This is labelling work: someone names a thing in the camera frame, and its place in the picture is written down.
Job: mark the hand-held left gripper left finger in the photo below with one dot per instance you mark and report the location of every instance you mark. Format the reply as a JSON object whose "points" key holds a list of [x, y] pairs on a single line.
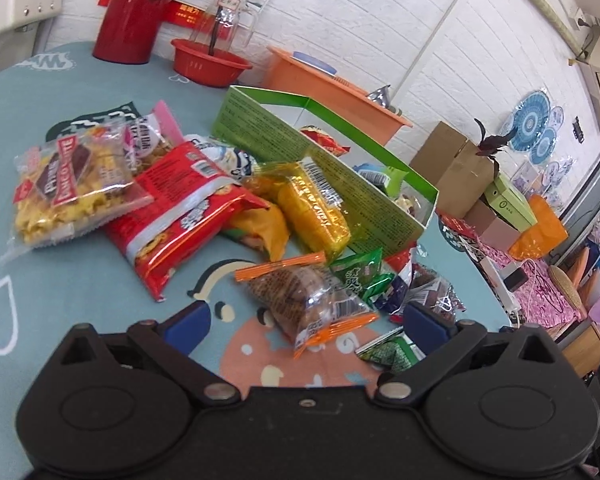
{"points": [[190, 321]]}

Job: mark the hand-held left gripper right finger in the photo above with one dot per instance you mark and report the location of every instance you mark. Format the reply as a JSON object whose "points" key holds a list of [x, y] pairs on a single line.
{"points": [[425, 322]]}

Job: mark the orange snack packet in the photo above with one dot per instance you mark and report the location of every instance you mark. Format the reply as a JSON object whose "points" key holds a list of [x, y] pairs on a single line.
{"points": [[265, 227]]}

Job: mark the green cardboard box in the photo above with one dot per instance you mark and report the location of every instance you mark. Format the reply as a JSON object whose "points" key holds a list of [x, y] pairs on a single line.
{"points": [[360, 195]]}

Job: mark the white cartoon snack packet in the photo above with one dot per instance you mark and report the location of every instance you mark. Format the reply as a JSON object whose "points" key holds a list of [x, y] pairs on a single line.
{"points": [[230, 157]]}

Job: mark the clear packet of yellow snacks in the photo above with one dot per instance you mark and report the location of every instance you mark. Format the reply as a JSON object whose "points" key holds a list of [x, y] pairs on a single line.
{"points": [[65, 195]]}

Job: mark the dark blue snack packet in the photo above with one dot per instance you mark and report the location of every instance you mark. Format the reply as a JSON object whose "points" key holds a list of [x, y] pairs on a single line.
{"points": [[397, 285]]}

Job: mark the white power strip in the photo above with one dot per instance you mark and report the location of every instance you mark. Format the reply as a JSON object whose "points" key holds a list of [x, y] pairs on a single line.
{"points": [[500, 290]]}

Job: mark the red flat packet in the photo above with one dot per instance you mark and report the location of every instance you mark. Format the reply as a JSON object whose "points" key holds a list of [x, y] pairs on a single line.
{"points": [[455, 227]]}

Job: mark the large red snack packet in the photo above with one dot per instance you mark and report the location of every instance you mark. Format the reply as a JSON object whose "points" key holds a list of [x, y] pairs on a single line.
{"points": [[180, 210]]}

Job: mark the clear orange-edged brown snack packet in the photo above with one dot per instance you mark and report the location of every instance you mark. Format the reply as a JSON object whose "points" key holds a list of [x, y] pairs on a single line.
{"points": [[300, 300]]}

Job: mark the teal printed tablecloth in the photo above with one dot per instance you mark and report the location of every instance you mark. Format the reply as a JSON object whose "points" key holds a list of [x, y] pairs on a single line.
{"points": [[80, 300]]}

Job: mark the small pale cardboard box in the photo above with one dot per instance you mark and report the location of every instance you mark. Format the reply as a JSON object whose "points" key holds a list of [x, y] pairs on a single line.
{"points": [[495, 227]]}

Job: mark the pink patterned cloth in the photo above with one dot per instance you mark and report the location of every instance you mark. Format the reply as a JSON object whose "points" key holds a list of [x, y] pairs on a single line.
{"points": [[545, 300]]}

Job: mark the orange plastic bag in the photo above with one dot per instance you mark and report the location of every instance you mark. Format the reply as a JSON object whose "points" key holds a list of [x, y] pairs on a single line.
{"points": [[540, 232]]}

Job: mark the woven straw cushion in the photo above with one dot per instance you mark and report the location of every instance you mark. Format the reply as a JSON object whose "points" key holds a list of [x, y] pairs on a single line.
{"points": [[567, 290]]}

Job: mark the green lidded box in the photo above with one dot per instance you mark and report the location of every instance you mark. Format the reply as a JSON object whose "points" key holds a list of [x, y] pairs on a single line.
{"points": [[512, 202]]}

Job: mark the green and blue snack packet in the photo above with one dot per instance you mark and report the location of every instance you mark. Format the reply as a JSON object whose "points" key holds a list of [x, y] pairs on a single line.
{"points": [[382, 177]]}

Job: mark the yellow corn snack packet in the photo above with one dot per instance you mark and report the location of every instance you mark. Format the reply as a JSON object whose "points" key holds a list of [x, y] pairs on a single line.
{"points": [[315, 210]]}

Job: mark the large brown cardboard box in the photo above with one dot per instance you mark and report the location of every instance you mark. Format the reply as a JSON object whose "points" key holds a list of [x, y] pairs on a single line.
{"points": [[450, 165]]}

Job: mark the pink snack packet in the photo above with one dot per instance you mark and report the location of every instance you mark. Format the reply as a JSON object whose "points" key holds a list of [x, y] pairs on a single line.
{"points": [[152, 140]]}

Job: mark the purple leafed plant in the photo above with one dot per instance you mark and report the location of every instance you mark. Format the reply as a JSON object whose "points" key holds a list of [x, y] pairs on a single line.
{"points": [[495, 142]]}

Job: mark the red and yellow snack packet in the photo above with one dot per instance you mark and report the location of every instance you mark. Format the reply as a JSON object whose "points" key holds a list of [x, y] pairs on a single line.
{"points": [[325, 140]]}

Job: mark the metal bowl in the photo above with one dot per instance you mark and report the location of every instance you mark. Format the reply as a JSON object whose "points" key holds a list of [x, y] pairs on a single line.
{"points": [[380, 97]]}

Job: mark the orange plastic basin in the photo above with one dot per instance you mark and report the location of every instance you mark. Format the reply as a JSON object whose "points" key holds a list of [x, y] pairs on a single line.
{"points": [[325, 97]]}

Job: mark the red plastic basket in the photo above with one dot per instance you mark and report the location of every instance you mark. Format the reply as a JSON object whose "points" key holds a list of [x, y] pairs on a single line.
{"points": [[205, 67]]}

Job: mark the blue lidded strainer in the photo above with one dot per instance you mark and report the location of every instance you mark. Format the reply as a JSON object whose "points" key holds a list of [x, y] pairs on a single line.
{"points": [[315, 62]]}

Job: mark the dark stirring stick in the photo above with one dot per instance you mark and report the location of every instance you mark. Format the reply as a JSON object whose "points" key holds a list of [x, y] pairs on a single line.
{"points": [[214, 35]]}

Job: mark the clear glass pitcher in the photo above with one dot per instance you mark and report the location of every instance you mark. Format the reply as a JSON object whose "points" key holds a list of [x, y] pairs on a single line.
{"points": [[230, 15]]}

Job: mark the red thermos jug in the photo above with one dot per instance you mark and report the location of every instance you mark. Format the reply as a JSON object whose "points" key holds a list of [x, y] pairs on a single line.
{"points": [[130, 15]]}

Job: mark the medium blue patterned wall plate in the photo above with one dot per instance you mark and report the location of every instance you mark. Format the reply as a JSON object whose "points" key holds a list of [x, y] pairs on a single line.
{"points": [[544, 147]]}

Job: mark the large blue patterned wall plate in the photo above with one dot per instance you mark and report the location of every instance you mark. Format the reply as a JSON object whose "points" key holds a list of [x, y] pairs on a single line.
{"points": [[530, 120]]}

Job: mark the small blue patterned wall plate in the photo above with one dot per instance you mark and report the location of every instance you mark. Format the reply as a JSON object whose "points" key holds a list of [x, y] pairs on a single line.
{"points": [[556, 117]]}

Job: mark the black wall fixture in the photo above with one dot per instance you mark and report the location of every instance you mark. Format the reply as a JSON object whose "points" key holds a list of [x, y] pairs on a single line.
{"points": [[577, 129]]}

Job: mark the red wall sign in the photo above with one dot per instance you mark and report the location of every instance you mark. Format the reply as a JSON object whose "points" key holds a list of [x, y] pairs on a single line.
{"points": [[187, 14]]}

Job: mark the wrapped wall pipe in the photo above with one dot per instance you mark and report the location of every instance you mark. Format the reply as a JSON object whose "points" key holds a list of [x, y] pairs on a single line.
{"points": [[540, 2]]}

